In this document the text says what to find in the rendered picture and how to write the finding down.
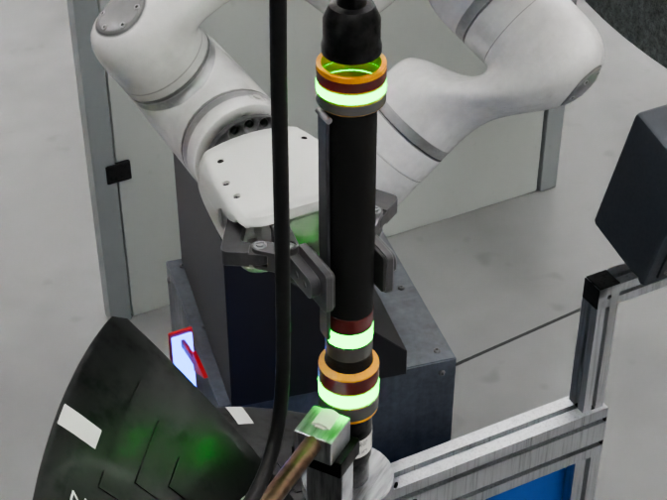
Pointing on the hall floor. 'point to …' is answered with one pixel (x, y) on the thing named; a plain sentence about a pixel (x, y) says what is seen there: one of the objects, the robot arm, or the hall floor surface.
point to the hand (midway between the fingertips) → (345, 269)
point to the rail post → (581, 479)
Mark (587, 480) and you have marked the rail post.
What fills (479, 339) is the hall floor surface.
